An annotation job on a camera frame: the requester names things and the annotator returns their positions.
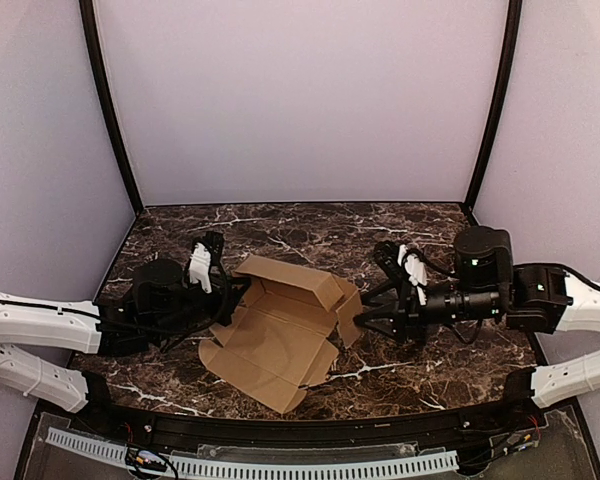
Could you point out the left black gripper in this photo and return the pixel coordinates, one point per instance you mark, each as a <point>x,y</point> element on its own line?
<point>220,298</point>

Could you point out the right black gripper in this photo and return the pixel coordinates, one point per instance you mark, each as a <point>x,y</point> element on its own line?
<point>404,310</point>

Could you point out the brown cardboard box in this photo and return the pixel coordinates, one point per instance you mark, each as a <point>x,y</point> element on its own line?
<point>277,346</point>

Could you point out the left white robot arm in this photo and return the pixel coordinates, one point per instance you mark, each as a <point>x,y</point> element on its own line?
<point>73,326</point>

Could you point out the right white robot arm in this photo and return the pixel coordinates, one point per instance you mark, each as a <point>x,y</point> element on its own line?
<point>548,298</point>

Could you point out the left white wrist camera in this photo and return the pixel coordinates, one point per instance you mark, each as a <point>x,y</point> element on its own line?
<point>198,270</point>

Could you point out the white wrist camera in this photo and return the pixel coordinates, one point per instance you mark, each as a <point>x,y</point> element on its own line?
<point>415,270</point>
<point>198,270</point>

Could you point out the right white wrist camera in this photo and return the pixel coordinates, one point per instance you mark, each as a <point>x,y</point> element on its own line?
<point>415,270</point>

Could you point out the black front table rail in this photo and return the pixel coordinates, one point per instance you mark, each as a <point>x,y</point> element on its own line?
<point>459,427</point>

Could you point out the white slotted cable duct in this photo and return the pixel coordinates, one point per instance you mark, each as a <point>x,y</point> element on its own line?
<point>229,465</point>

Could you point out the left black frame post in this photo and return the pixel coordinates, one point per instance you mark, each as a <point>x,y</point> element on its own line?
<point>108,111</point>

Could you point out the black frame post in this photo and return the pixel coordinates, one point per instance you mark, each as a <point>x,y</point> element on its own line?
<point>108,111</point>
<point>501,83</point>

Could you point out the right black frame post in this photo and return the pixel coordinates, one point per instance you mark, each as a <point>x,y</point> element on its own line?
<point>501,83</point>

